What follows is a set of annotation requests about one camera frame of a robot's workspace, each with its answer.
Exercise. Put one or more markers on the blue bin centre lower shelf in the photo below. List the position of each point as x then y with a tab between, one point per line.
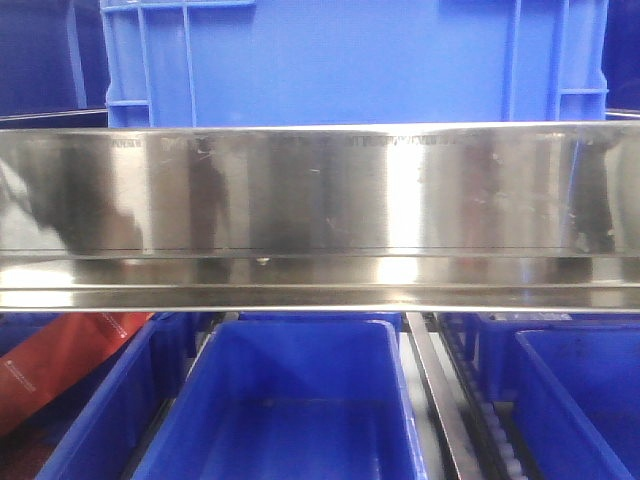
291	400

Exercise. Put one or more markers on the blue bin shelf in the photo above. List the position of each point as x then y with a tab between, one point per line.
291	400
573	380
93	429

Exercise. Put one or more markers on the stainless steel shelf beam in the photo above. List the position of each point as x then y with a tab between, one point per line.
433	217

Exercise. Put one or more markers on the large blue crate upper shelf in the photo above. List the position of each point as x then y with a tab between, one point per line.
278	63

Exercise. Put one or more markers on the blue bin right lower shelf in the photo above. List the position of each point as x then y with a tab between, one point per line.
573	380

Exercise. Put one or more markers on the blue bin left lower shelf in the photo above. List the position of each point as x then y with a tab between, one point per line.
93	429

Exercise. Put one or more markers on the roller track strip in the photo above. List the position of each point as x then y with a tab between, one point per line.
497	441

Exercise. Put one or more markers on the red packet in bin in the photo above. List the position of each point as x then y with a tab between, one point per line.
58	356

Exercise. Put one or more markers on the steel shelf divider rail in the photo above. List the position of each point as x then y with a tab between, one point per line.
461	457

